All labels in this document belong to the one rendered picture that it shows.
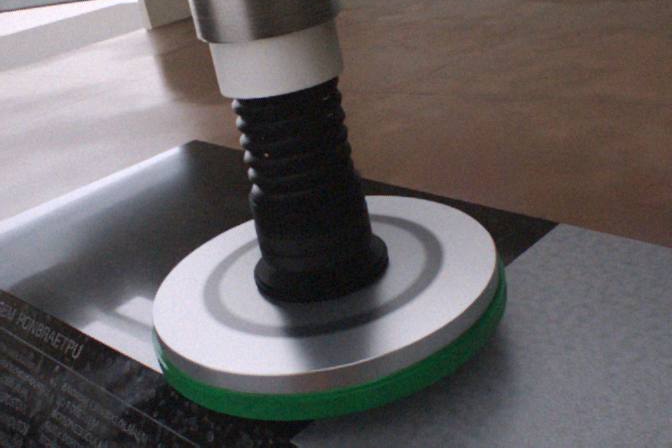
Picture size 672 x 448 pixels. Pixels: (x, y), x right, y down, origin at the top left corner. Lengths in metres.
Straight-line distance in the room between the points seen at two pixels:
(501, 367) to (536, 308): 0.06
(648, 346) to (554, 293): 0.08
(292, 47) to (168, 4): 8.36
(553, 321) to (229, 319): 0.20
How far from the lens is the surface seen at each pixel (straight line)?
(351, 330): 0.40
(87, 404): 0.57
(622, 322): 0.49
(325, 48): 0.40
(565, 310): 0.50
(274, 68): 0.39
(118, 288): 0.64
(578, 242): 0.58
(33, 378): 0.63
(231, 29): 0.38
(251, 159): 0.42
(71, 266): 0.71
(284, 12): 0.38
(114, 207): 0.82
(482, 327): 0.41
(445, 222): 0.49
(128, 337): 0.56
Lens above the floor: 1.10
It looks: 23 degrees down
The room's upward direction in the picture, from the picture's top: 11 degrees counter-clockwise
